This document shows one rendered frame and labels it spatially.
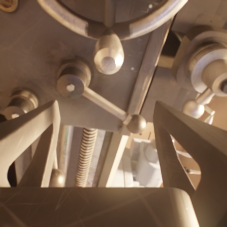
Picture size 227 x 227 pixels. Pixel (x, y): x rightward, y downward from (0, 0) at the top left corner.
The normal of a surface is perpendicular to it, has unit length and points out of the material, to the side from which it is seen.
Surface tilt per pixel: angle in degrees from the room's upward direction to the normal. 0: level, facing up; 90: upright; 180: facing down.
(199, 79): 90
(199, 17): 90
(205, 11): 90
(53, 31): 90
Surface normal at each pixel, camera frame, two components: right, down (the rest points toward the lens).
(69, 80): 0.01, 0.60
